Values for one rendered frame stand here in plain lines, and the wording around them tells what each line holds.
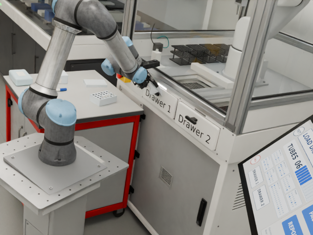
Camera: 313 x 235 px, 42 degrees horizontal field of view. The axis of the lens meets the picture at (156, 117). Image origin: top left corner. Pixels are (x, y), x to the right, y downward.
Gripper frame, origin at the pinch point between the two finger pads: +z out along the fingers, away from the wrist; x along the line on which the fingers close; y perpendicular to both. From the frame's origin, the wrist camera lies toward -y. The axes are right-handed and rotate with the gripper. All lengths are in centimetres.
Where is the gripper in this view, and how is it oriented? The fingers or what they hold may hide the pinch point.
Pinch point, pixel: (155, 90)
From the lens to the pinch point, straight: 215.3
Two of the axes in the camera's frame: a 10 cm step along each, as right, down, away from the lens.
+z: 4.1, 6.8, 6.1
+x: 5.5, 3.5, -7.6
